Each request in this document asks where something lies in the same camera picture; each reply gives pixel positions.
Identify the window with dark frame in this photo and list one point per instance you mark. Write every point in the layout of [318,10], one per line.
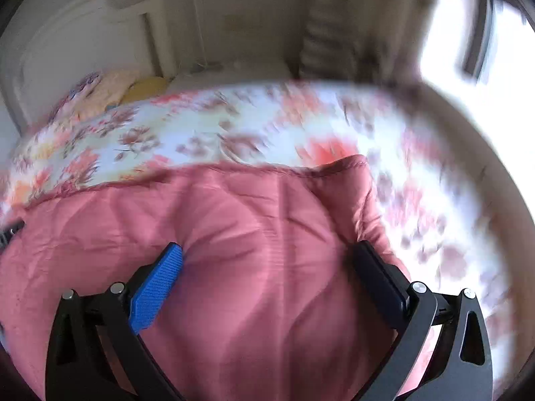
[484,43]

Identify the pink quilted padded coat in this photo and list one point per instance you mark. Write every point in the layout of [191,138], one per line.
[266,307]

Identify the mandala patterned small pillow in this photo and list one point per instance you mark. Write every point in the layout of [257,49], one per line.
[68,106]

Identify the floral bed sheet mattress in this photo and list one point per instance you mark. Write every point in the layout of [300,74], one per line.
[429,187]

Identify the thin metal rod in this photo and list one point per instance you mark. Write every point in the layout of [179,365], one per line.
[203,61]

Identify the cream fluffy pillow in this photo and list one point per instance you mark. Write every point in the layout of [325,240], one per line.
[107,93]

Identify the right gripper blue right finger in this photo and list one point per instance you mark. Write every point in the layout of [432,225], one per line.
[460,367]

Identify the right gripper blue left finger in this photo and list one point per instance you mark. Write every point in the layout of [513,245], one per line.
[95,351]

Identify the yellow pillow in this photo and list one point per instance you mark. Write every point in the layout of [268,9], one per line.
[145,89]

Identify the white wooden headboard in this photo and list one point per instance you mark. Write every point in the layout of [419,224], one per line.
[42,59]

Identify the patterned beige curtain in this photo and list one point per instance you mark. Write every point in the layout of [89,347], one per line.
[365,41]

